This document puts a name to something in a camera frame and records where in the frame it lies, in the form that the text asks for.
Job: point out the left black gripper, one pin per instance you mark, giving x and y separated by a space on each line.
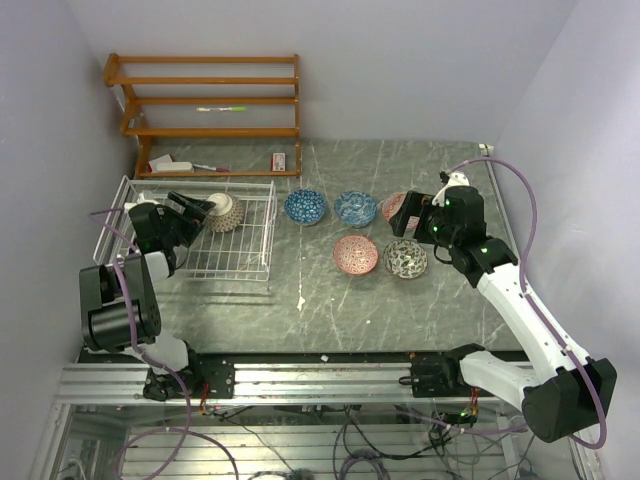
192 225

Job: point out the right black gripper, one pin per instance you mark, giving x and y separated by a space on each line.
415 204

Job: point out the brown patterned bowl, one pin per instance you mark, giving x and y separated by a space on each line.
227 213

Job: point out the red circle patterned bowl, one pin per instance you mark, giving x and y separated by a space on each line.
355 255

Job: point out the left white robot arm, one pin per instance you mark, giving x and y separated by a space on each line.
119 308

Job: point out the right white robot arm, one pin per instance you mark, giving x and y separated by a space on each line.
565 390

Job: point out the wooden shelf rack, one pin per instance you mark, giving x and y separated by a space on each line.
264 91

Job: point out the red striped bowl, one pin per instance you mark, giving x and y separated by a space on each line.
391 205

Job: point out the black and white leaf bowl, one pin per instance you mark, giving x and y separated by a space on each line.
405 259

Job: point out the white soap bar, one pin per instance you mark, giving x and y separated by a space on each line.
177 167

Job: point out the light blue patterned bowl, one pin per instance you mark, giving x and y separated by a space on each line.
356 209

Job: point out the red and white flat box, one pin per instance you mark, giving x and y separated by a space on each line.
154 164

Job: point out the red and white card box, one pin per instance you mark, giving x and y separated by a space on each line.
278 162

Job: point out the dark blue patterned bowl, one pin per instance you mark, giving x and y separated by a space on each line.
305 207

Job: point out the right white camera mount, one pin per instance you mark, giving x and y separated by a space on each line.
455 179

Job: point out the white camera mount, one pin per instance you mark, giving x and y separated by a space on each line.
142 198
455 179

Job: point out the white wire dish rack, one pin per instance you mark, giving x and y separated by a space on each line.
242 254

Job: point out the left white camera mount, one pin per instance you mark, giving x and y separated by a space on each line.
142 198

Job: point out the aluminium mounting rail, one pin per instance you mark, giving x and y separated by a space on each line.
253 384

